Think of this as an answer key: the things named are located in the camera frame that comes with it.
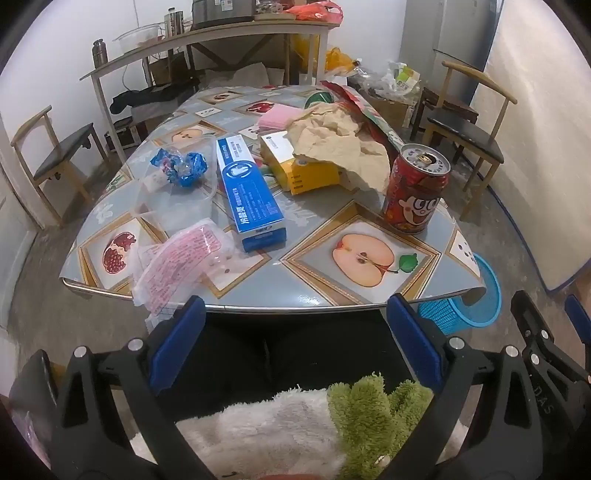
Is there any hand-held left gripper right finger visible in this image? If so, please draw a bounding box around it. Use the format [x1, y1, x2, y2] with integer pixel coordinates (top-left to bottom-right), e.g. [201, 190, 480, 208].
[383, 292, 543, 480]

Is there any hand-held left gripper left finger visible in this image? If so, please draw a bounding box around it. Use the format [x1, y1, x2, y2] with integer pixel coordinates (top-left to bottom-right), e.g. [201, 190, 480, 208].
[51, 294, 214, 480]

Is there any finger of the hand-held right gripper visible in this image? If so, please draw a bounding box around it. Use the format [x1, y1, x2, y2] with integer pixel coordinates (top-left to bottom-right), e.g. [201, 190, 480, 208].
[564, 294, 591, 344]
[510, 290, 591, 444]

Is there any blue mesh wastebasket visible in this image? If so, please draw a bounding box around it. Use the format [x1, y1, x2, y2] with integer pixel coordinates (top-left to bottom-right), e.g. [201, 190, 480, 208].
[418, 253, 502, 335]

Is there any red drink can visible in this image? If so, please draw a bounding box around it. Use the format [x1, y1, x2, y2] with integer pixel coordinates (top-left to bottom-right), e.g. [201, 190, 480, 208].
[381, 143, 451, 234]

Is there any blue toothpaste box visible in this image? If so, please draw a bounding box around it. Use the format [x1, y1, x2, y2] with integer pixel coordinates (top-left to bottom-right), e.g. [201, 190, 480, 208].
[216, 135, 288, 253]

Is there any yellow cardboard box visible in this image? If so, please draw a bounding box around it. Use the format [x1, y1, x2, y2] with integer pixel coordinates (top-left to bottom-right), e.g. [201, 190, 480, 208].
[259, 130, 342, 197]

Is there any red snack bag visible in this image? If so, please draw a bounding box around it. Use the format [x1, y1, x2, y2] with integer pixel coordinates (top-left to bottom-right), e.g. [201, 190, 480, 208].
[321, 80, 402, 151]

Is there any pink printed plastic wrapper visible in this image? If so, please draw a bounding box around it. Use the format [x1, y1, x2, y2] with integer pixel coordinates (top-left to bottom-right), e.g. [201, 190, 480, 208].
[133, 219, 236, 315]

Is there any green fleece garment part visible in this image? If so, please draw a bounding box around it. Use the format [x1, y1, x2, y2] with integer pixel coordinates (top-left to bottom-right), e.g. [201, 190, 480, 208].
[327, 373, 435, 480]

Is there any white fleece garment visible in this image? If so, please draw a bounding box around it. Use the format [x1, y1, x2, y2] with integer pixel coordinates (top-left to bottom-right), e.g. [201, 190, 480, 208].
[131, 388, 352, 480]

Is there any clear plastic bag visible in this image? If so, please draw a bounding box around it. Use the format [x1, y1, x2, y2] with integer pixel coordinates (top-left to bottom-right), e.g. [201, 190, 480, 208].
[131, 161, 218, 241]

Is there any blue crumpled wrapper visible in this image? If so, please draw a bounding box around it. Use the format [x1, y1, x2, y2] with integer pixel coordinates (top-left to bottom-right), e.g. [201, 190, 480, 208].
[150, 148, 208, 188]

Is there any white mattress blue edging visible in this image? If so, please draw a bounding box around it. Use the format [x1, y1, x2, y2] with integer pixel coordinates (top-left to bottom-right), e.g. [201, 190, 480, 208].
[468, 0, 591, 294]

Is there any wooden chair black seat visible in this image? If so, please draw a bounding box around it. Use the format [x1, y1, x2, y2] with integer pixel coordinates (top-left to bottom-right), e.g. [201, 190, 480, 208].
[422, 60, 518, 221]
[10, 105, 112, 229]

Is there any beige crumpled cloth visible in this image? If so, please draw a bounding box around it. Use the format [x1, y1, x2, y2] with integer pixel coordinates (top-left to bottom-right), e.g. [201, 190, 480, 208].
[286, 102, 393, 192]

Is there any white foam box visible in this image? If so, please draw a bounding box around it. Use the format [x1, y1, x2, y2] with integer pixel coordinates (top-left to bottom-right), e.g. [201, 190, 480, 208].
[131, 104, 176, 121]

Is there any dark wooden stool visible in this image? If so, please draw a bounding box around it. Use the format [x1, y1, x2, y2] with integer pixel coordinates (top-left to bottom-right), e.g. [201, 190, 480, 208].
[411, 85, 478, 139]

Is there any pink sponge pad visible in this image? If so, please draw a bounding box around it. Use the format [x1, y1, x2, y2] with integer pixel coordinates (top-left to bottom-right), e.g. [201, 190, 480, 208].
[256, 104, 303, 132]

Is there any black cloth bundle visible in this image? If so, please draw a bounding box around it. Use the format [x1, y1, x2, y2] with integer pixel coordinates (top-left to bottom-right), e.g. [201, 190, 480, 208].
[110, 85, 195, 116]

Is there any white plastic bag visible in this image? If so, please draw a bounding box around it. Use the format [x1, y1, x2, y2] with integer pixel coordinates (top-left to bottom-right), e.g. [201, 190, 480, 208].
[365, 60, 423, 100]

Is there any white plastic sheet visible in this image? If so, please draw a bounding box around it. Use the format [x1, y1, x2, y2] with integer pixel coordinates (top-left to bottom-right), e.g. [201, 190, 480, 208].
[203, 65, 287, 88]

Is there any yellow plastic bag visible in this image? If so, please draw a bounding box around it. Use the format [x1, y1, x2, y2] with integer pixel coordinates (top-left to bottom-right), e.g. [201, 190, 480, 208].
[293, 34, 358, 77]

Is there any grey fridge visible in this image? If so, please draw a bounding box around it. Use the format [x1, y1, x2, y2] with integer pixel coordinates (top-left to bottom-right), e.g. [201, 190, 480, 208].
[399, 0, 502, 107]

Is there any clear plastic bowl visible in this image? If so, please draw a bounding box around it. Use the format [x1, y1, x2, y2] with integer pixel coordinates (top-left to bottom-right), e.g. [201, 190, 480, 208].
[113, 25, 160, 54]

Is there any wooden side table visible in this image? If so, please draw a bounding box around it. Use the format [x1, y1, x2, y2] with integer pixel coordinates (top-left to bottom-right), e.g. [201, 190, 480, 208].
[79, 21, 340, 164]

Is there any grey rice cooker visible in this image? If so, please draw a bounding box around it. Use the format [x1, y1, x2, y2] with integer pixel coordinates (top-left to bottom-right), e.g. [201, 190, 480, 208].
[191, 0, 256, 26]

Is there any red plastic bag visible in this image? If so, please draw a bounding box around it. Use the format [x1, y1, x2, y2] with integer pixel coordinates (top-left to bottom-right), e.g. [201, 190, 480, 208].
[284, 1, 345, 24]

